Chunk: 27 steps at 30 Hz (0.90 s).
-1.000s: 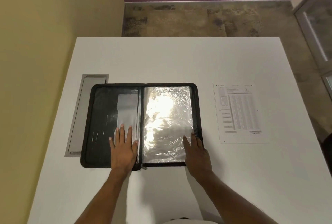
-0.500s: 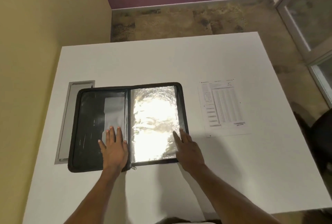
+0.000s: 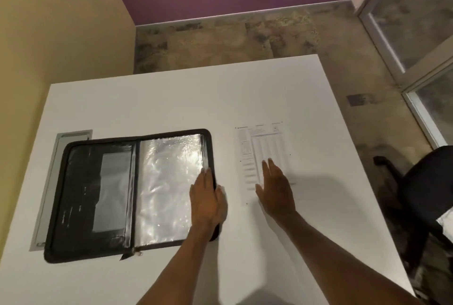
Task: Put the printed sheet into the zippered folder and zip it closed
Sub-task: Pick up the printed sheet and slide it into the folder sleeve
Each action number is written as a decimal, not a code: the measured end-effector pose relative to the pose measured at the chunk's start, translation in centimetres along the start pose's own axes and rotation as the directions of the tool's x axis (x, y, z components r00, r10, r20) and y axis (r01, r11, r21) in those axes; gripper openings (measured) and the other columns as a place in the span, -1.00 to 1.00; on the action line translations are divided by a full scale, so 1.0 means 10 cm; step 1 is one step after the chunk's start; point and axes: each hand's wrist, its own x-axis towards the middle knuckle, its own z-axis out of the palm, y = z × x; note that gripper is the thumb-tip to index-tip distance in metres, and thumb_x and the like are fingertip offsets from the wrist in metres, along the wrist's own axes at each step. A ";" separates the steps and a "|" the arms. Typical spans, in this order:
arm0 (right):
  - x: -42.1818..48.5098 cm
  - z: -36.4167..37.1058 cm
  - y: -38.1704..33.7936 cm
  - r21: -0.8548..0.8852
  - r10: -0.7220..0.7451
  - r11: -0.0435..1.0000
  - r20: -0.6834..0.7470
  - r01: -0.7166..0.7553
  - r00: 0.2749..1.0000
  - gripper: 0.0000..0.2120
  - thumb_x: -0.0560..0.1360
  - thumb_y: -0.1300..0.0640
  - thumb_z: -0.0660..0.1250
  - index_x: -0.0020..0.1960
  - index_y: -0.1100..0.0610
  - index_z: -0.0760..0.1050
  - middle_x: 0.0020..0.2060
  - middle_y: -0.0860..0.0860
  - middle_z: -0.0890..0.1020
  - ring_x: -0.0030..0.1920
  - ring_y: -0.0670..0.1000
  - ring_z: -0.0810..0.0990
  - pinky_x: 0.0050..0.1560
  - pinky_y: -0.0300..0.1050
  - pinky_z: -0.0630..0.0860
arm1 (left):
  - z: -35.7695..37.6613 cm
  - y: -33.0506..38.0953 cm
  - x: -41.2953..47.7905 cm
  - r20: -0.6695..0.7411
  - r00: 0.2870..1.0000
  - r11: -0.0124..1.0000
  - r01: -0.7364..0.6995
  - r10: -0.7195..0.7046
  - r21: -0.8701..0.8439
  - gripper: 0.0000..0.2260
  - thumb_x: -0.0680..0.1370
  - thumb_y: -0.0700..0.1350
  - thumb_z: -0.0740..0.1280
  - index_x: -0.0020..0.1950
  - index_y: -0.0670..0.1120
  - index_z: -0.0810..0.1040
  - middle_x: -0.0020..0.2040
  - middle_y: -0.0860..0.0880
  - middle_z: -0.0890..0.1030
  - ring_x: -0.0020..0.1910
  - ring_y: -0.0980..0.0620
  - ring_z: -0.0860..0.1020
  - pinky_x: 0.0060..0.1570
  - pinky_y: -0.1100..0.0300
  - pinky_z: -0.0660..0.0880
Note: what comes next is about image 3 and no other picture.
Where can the person's left hand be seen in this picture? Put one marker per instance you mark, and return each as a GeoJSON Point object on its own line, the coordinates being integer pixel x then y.
{"type": "Point", "coordinates": [207, 205]}

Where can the black office chair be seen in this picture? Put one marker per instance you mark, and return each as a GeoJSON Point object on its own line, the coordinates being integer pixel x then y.
{"type": "Point", "coordinates": [428, 188]}

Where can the person's right forearm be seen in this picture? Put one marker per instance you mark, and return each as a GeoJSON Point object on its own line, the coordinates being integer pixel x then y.
{"type": "Point", "coordinates": [336, 266]}

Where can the person's right hand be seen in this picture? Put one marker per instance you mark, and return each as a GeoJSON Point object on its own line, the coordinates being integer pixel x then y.
{"type": "Point", "coordinates": [277, 195]}

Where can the black zip portfolio folder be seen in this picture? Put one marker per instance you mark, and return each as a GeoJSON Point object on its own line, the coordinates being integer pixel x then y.
{"type": "Point", "coordinates": [88, 191]}

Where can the white framed glass door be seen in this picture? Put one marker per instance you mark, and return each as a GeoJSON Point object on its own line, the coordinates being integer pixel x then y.
{"type": "Point", "coordinates": [400, 64]}

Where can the person's left forearm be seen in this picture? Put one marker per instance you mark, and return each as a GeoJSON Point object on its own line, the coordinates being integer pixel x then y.
{"type": "Point", "coordinates": [180, 273]}

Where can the white cloth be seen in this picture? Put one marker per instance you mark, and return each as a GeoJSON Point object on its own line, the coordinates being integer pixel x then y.
{"type": "Point", "coordinates": [446, 221]}

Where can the printed white paper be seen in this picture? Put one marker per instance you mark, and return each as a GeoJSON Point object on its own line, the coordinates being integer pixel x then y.
{"type": "Point", "coordinates": [255, 149]}

